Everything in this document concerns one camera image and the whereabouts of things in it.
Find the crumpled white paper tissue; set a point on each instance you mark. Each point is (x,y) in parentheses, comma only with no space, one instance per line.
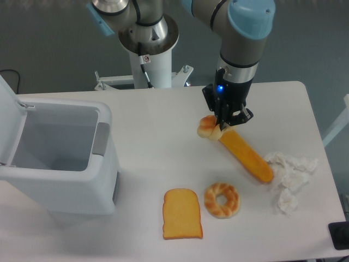
(291,175)

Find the black device at table edge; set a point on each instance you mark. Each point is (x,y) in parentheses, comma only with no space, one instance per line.
(339,235)

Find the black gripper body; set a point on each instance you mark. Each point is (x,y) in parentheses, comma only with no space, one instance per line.
(233,93)

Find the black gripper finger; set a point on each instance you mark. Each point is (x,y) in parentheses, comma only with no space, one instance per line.
(219,111)
(224,117)

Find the small twisted bread roll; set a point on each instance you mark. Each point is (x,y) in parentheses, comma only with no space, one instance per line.
(208,128)

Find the round braided ring bread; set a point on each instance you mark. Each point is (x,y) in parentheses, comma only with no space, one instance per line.
(222,200)

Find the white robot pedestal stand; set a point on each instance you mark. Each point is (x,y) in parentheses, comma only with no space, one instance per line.
(150,54)

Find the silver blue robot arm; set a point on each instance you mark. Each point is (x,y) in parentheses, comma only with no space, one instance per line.
(243,27)

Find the orange toast slice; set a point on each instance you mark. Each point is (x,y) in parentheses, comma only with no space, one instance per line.
(181,215)

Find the long orange baguette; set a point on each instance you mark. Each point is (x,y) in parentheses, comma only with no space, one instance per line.
(247,156)

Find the white frame at right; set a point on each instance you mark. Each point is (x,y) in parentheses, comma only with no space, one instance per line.
(338,124)

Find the white open trash can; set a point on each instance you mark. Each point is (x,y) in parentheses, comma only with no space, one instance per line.
(59,152)

